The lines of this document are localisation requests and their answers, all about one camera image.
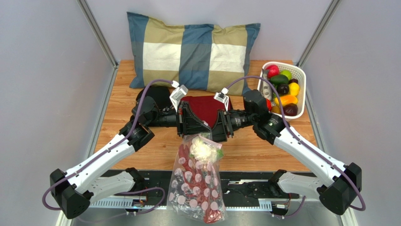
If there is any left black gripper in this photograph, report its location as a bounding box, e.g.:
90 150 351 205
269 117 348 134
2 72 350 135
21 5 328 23
145 100 210 137

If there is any toy cauliflower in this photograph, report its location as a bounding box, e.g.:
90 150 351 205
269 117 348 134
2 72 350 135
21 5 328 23
189 135 224 163

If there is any clear zip top bag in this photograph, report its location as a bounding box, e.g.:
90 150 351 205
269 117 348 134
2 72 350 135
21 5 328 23
166 132 226 225

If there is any dark purple toy plum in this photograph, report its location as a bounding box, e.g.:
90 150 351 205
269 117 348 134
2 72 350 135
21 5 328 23
276 83 289 96

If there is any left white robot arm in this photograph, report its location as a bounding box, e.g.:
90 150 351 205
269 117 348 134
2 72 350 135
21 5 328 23
46 96 211 219

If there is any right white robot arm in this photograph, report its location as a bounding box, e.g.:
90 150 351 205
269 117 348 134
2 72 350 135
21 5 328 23
223 90 366 215

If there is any dark red folded cloth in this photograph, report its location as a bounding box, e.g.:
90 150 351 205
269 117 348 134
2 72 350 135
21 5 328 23
181 96 225 128

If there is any black cap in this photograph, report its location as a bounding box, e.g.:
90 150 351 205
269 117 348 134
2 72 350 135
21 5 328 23
145 86 172 109

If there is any orange toy fruit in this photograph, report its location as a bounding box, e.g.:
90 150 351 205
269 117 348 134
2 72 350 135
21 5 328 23
271 105 281 114

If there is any grey toy fish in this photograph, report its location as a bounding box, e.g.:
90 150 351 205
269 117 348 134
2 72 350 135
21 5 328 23
262 69 273 101

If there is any blue beige checked pillow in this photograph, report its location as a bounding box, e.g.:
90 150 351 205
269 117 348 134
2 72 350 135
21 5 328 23
127 12 261 96

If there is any dark purple toy fruit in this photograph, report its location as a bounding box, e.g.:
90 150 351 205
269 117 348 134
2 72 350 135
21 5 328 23
283 104 298 116

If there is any orange yellow toy mango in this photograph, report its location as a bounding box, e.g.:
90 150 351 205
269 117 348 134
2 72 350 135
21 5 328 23
274 95 298 107

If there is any green toy avocado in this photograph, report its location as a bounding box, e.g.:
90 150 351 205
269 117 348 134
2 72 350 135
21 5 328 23
269 74 289 86

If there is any red toy apple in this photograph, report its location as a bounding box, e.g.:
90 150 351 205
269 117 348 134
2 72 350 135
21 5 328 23
265 65 280 79

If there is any light green toy fruit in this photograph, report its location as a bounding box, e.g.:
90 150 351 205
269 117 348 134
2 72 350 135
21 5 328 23
280 70 292 80

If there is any white plastic basket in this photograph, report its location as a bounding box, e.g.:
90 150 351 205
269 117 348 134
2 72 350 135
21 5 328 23
258 62 306 121

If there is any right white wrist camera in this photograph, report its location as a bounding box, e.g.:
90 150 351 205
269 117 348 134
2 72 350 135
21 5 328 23
214 88 229 111

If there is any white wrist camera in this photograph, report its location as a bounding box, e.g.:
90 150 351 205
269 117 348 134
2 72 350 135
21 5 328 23
214 88 229 111
169 85 188 112

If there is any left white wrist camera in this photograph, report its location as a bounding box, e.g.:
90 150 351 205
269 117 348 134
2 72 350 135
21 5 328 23
169 85 188 112

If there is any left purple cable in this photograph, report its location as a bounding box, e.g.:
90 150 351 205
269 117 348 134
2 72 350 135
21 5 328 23
42 79 176 215

